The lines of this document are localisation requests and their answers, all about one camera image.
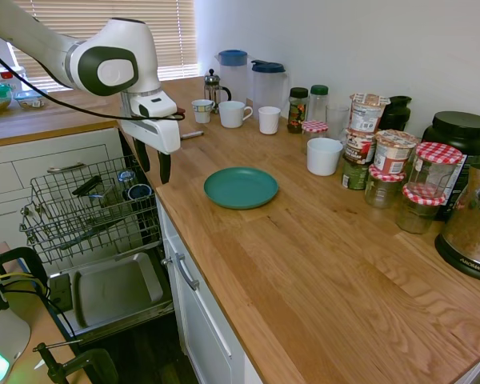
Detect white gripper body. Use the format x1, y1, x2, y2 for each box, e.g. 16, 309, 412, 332
122, 118, 182, 156

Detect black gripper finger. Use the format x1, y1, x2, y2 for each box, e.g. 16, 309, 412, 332
158, 150, 173, 186
134, 138, 151, 174

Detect open dishwasher door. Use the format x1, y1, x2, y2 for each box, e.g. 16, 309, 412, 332
47, 251, 176, 344

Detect drinking glass in rack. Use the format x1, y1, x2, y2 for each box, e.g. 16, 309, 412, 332
117, 170, 137, 193

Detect dark blue mug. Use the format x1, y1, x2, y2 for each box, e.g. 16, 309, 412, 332
126, 183, 152, 201

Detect white cup with patterned rim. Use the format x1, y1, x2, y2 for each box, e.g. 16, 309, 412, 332
190, 98, 215, 124

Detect black kitchen utensil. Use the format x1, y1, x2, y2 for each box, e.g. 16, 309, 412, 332
71, 175, 103, 197

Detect glass french press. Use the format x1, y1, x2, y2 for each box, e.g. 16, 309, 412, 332
203, 68, 232, 115

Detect teal plastic plate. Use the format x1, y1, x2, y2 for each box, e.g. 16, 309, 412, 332
203, 166, 280, 210

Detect tall pitcher light blue lid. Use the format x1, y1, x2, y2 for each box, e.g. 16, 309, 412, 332
214, 49, 249, 107

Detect window blinds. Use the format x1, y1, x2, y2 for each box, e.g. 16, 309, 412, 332
0, 0, 200, 95

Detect white ribbed cup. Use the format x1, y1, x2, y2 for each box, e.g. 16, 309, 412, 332
258, 106, 282, 136

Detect white drawer cabinet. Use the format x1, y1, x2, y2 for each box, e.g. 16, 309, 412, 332
0, 127, 125, 249

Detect clear pitcher dark blue lid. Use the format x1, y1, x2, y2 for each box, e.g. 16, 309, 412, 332
250, 59, 290, 117

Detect small container blue lid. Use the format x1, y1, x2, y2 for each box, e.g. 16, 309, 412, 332
14, 90, 49, 110

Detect spice jar dark lid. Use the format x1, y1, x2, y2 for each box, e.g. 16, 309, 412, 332
286, 86, 310, 134

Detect small jar red checkered lid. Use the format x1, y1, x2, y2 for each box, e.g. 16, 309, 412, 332
301, 120, 330, 155

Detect dark green c clamp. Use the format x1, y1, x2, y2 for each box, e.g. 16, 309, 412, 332
0, 234, 49, 299

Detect plain white bowl cup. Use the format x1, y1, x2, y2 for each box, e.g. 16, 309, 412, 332
306, 138, 344, 177

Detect white container red lid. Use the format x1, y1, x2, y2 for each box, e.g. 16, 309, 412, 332
0, 66, 27, 93

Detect clear bottle green lid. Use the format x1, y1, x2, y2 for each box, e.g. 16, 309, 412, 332
308, 84, 330, 123

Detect white base cabinet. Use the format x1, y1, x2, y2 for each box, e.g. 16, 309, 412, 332
155, 198, 265, 384

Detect clear drinking glass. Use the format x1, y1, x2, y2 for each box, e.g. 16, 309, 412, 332
326, 103, 351, 141

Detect green can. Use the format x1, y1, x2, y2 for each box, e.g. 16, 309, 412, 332
341, 155, 371, 191

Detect oatmeal cup with dark label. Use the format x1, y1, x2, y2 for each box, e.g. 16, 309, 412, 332
343, 128, 377, 165

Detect oatmeal cup with white label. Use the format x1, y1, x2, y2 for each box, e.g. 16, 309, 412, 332
349, 93, 392, 134

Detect dark green screw clamp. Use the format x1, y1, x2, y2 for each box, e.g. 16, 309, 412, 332
32, 342, 119, 384

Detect glass jar red checkered lid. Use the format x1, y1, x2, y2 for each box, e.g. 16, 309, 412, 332
394, 184, 446, 235
363, 163, 407, 210

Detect red oatmeal cup foil lid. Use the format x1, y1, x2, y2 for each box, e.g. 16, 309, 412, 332
372, 129, 420, 174

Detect black vase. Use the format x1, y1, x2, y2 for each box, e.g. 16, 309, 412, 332
378, 94, 413, 132

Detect large jar red checkered lid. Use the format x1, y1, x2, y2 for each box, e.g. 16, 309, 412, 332
406, 142, 464, 200

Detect large black tub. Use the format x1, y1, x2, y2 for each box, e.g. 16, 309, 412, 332
421, 110, 480, 222

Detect steel electric kettle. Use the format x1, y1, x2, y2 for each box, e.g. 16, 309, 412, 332
434, 160, 480, 284

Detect white mug with handle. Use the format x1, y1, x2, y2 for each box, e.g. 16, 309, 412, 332
218, 100, 254, 129

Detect silver drawer handle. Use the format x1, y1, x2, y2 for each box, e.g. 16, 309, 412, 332
46, 162, 89, 174

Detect wire dishwasher rack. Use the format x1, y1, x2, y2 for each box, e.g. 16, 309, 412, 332
18, 154, 164, 266

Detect silver cabinet door handle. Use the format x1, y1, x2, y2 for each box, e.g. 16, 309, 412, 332
174, 252, 200, 291

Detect yellow cable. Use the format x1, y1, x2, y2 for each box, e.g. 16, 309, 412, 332
0, 273, 48, 299

